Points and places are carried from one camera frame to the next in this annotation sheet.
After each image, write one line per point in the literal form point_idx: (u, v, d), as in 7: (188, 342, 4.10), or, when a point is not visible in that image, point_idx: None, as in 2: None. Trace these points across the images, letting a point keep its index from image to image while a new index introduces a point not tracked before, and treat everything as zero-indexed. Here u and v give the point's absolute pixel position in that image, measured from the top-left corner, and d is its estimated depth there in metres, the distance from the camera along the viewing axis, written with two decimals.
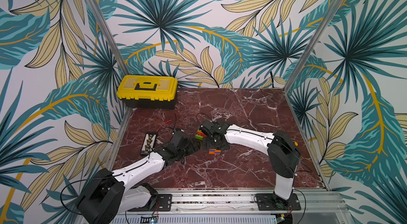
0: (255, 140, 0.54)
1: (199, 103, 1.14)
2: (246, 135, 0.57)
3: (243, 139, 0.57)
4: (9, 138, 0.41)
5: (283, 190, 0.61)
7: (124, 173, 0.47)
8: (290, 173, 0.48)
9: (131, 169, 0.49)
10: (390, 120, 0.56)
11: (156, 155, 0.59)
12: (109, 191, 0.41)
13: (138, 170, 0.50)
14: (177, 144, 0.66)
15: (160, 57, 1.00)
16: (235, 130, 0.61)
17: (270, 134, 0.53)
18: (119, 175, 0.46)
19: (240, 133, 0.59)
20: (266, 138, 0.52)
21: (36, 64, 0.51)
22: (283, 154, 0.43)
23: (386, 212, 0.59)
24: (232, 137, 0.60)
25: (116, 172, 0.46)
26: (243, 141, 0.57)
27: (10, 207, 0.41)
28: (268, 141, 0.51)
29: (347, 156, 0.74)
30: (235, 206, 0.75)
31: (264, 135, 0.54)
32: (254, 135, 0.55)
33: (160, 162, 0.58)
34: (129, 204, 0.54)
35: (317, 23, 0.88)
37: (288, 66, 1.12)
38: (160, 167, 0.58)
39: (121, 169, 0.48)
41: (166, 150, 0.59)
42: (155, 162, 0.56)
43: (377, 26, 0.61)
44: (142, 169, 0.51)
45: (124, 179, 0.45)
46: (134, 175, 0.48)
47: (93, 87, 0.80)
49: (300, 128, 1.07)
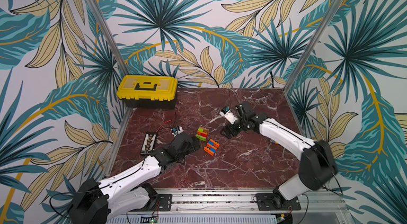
0: (291, 140, 0.51)
1: (199, 103, 1.14)
2: (282, 133, 0.54)
3: (279, 135, 0.54)
4: (9, 138, 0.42)
5: (289, 190, 0.60)
7: (111, 185, 0.44)
8: (317, 185, 0.44)
9: (119, 179, 0.46)
10: (390, 120, 0.56)
11: (151, 161, 0.55)
12: (93, 204, 0.39)
13: (128, 180, 0.47)
14: (179, 148, 0.62)
15: (160, 57, 1.00)
16: (272, 124, 0.59)
17: (310, 140, 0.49)
18: (105, 187, 0.43)
19: (277, 128, 0.56)
20: (304, 142, 0.49)
21: (36, 64, 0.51)
22: (317, 164, 0.44)
23: (386, 212, 0.59)
24: (267, 130, 0.59)
25: (104, 183, 0.44)
26: (277, 137, 0.55)
27: (11, 207, 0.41)
28: (306, 145, 0.48)
29: (347, 156, 0.74)
30: (235, 206, 0.75)
31: (302, 139, 0.51)
32: (291, 135, 0.53)
33: (156, 169, 0.54)
34: (124, 208, 0.54)
35: (317, 23, 0.88)
37: (288, 66, 1.12)
38: (156, 172, 0.55)
39: (108, 179, 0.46)
41: (166, 153, 0.60)
42: (149, 169, 0.52)
43: (377, 26, 0.61)
44: (133, 178, 0.48)
45: (110, 191, 0.43)
46: (122, 186, 0.45)
47: (93, 87, 0.80)
49: (300, 128, 1.07)
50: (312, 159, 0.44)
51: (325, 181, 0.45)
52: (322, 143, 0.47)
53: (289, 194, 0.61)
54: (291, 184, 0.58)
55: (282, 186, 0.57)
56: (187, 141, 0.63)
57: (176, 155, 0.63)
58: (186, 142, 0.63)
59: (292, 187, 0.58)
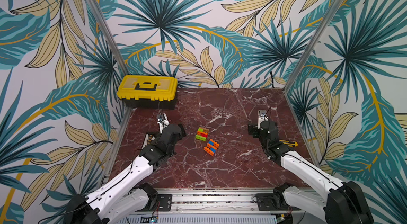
0: (316, 177, 0.48)
1: (199, 103, 1.14)
2: (306, 169, 0.52)
3: (302, 171, 0.52)
4: (9, 138, 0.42)
5: (294, 200, 0.59)
7: (100, 197, 0.42)
8: None
9: (108, 189, 0.44)
10: (390, 120, 0.56)
11: (140, 162, 0.52)
12: (83, 220, 0.38)
13: (117, 188, 0.45)
14: (168, 142, 0.59)
15: (160, 57, 1.00)
16: (295, 158, 0.57)
17: (338, 181, 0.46)
18: (94, 200, 0.41)
19: (300, 163, 0.54)
20: (332, 182, 0.46)
21: (36, 65, 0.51)
22: (346, 209, 0.40)
23: (385, 212, 0.59)
24: (289, 164, 0.56)
25: (91, 197, 0.42)
26: (301, 173, 0.52)
27: (11, 207, 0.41)
28: (333, 186, 0.44)
29: (347, 156, 0.74)
30: (235, 206, 0.75)
31: (329, 178, 0.47)
32: (316, 172, 0.50)
33: (147, 168, 0.51)
34: (125, 212, 0.54)
35: (317, 23, 0.88)
37: (288, 66, 1.12)
38: (148, 172, 0.53)
39: (96, 192, 0.43)
41: (156, 150, 0.56)
42: (140, 170, 0.50)
43: (377, 26, 0.61)
44: (123, 184, 0.46)
45: (100, 204, 0.41)
46: (112, 195, 0.43)
47: (93, 87, 0.80)
49: (300, 128, 1.07)
50: (341, 204, 0.40)
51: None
52: (352, 185, 0.43)
53: (292, 203, 0.61)
54: (300, 199, 0.57)
55: (288, 193, 0.63)
56: (176, 133, 0.59)
57: (166, 149, 0.58)
58: (174, 134, 0.59)
59: (300, 202, 0.56)
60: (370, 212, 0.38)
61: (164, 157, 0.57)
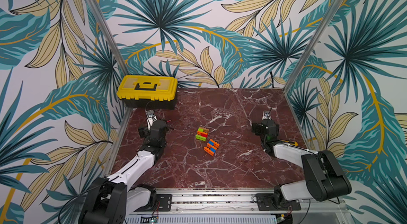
0: (298, 152, 0.55)
1: (199, 103, 1.14)
2: (291, 148, 0.59)
3: (288, 152, 0.59)
4: (9, 138, 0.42)
5: (290, 190, 0.61)
7: (121, 175, 0.47)
8: (322, 196, 0.43)
9: (125, 170, 0.49)
10: (390, 119, 0.56)
11: (143, 153, 0.59)
12: (112, 194, 0.41)
13: (133, 169, 0.50)
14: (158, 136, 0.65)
15: (160, 57, 1.00)
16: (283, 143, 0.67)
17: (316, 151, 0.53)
18: (117, 177, 0.46)
19: (286, 145, 0.63)
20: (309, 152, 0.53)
21: (36, 65, 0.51)
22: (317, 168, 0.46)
23: (385, 212, 0.59)
24: (279, 149, 0.64)
25: (113, 176, 0.46)
26: (288, 154, 0.59)
27: (10, 207, 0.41)
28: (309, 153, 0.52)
29: (347, 156, 0.74)
30: (235, 206, 0.75)
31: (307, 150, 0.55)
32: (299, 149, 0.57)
33: (150, 157, 0.59)
34: (132, 204, 0.54)
35: (317, 23, 0.88)
37: (288, 66, 1.12)
38: (151, 162, 0.60)
39: (116, 172, 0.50)
41: (151, 146, 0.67)
42: (146, 158, 0.57)
43: (377, 26, 0.61)
44: (135, 167, 0.52)
45: (123, 179, 0.45)
46: (131, 174, 0.49)
47: (93, 87, 0.80)
49: (300, 128, 1.07)
50: (312, 163, 0.47)
51: (334, 193, 0.43)
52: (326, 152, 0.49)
53: (290, 197, 0.61)
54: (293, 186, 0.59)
55: (285, 186, 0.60)
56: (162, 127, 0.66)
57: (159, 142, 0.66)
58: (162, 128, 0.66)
59: (294, 188, 0.58)
60: (343, 175, 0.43)
61: (160, 150, 0.65)
